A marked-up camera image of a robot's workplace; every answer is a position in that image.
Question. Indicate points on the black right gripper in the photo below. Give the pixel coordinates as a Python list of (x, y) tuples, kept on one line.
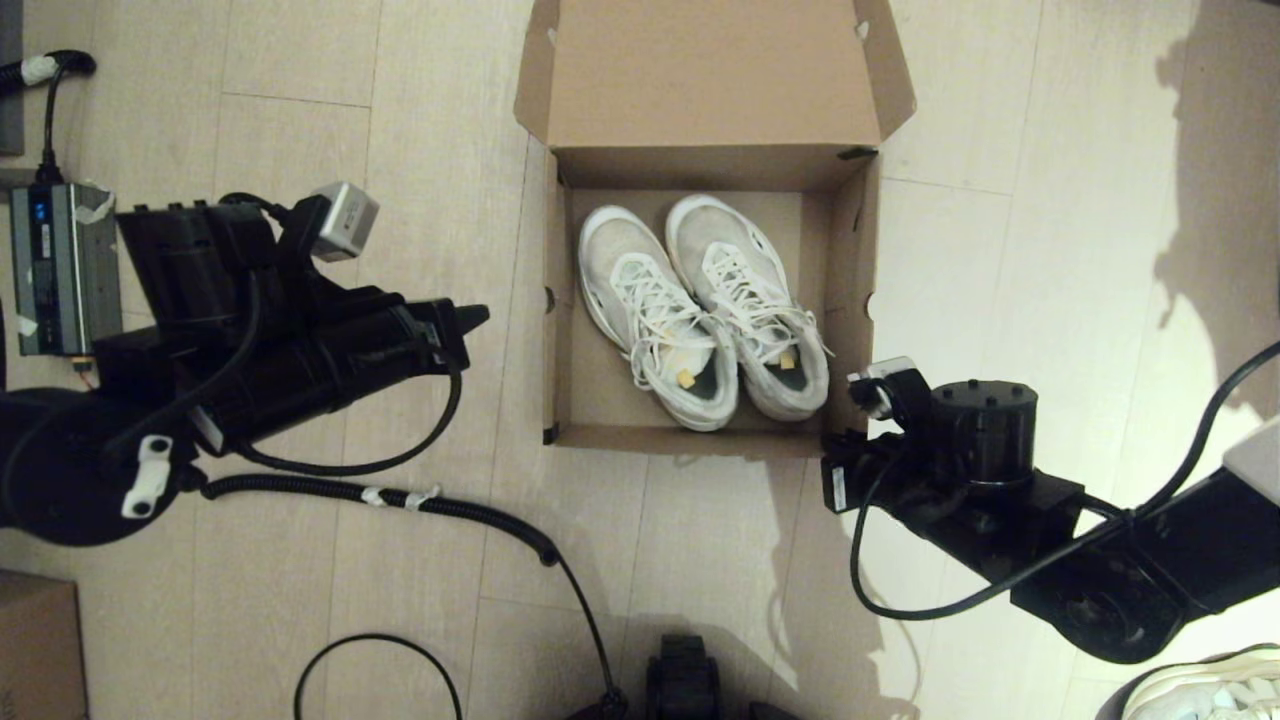
[(890, 480)]

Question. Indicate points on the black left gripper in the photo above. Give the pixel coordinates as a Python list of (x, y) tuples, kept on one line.
[(430, 335)]

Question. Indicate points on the white lace-up sneaker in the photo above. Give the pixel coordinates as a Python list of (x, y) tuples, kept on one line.
[(625, 260), (730, 235)]

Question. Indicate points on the brown cardboard shoe box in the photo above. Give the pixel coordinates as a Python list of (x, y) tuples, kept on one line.
[(700, 90)]

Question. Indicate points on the grey black robot base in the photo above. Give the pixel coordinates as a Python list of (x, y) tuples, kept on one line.
[(683, 680)]

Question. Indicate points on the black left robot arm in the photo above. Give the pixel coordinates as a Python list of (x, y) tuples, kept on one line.
[(200, 380)]

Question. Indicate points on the white tape wrap with tail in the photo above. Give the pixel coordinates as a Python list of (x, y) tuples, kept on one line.
[(418, 498)]

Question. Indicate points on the flat white tape wrap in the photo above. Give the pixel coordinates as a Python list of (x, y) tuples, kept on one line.
[(372, 497)]

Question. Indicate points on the grey white worn sneaker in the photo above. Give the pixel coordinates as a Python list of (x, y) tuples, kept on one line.
[(1200, 680)]

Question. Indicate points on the grey power supply unit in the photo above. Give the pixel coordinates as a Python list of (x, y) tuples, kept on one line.
[(60, 260)]

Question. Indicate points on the dark grey panel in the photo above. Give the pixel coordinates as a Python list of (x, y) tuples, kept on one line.
[(9, 80)]

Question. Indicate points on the brown cardboard carton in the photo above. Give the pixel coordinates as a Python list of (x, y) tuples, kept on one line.
[(40, 650)]

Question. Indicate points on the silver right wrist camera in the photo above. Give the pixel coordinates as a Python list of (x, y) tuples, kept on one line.
[(880, 385)]

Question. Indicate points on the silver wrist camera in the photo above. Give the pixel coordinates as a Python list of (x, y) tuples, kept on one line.
[(348, 220), (880, 385)]

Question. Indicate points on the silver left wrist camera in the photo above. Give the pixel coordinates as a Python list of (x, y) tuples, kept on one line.
[(348, 220)]

